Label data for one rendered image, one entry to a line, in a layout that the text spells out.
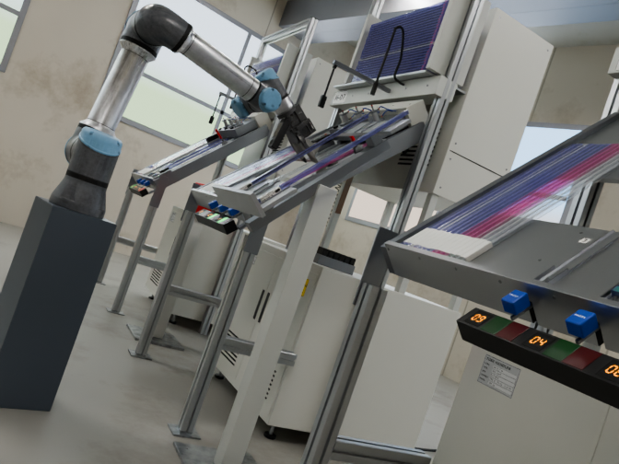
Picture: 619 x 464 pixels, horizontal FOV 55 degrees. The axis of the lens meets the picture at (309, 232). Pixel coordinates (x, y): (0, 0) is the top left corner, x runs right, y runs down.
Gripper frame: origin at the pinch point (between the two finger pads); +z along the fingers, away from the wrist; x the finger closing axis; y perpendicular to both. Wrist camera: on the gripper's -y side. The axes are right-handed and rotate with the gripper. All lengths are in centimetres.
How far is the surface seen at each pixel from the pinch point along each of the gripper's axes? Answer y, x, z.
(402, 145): 25.0, -20.9, 9.0
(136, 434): -99, -30, 26
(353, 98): 45, 32, -1
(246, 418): -73, -49, 34
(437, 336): 1, -21, 79
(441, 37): 57, -22, -14
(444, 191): 32, -21, 33
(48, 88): -30, 356, -80
